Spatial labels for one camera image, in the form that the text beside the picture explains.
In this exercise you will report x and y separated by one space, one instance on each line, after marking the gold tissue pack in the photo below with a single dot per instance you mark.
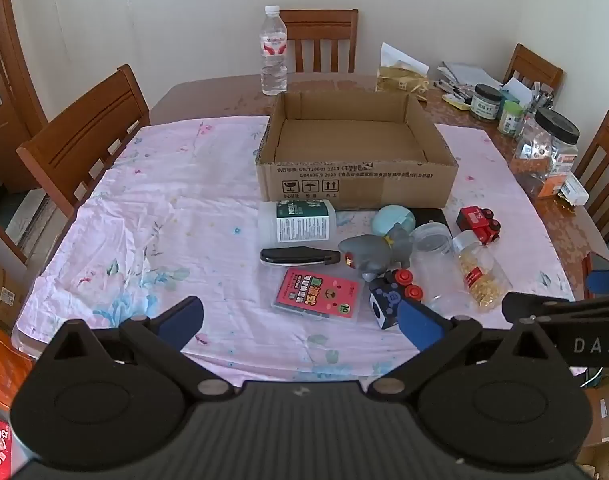
402 81

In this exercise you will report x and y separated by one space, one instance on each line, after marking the yellow flat packet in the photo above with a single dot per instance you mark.
457 102

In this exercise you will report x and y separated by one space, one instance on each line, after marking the grey plush toy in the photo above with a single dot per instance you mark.
372 252

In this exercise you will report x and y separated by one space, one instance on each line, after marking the bunch of pens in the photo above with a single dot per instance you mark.
454 91

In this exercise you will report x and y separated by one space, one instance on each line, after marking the clear plastic water bottle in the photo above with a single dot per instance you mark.
273 60

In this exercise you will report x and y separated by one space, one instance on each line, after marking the clear bottle of yellow pills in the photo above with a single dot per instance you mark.
482 272

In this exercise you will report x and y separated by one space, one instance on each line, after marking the white bottle with green label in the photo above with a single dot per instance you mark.
297 221

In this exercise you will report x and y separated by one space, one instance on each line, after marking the green jar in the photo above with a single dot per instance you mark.
510 119

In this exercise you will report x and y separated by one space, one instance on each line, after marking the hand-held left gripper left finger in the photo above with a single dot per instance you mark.
182 321

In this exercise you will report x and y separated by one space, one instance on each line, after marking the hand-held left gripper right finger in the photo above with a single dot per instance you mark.
419 326

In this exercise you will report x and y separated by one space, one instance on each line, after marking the large clear jar black lid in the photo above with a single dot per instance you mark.
544 150

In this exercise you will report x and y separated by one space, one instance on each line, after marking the small white box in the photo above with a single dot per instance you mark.
574 191

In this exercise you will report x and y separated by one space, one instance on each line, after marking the wooden chair back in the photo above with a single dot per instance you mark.
324 40

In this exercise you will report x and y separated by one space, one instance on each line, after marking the red card pack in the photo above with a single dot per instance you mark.
317 294

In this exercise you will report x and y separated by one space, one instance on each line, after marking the cardboard box on floor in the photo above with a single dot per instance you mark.
607 415
2 290

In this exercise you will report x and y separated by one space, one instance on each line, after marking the stack of papers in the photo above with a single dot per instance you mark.
467 72

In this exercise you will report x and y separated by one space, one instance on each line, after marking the red toy fire truck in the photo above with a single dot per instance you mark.
477 222

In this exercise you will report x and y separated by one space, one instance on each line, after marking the light blue egg-shaped case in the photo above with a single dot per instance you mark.
392 217

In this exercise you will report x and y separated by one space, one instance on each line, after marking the pen holder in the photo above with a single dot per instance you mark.
543 96

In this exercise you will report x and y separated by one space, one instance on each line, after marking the jar with dark lid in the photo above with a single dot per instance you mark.
486 102

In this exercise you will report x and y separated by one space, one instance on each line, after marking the wooden door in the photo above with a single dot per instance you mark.
4 110

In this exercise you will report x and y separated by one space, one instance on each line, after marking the pink floral cloth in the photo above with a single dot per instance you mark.
174 220

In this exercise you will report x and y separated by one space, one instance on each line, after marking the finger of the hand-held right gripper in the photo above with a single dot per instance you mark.
607 281
532 306

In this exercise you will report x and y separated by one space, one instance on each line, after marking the brown cardboard box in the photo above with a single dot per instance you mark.
354 180

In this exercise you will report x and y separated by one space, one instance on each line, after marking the small orange box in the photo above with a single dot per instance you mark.
554 187

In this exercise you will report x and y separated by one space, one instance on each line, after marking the wooden chair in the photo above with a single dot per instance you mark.
324 40
84 135
532 67
607 170

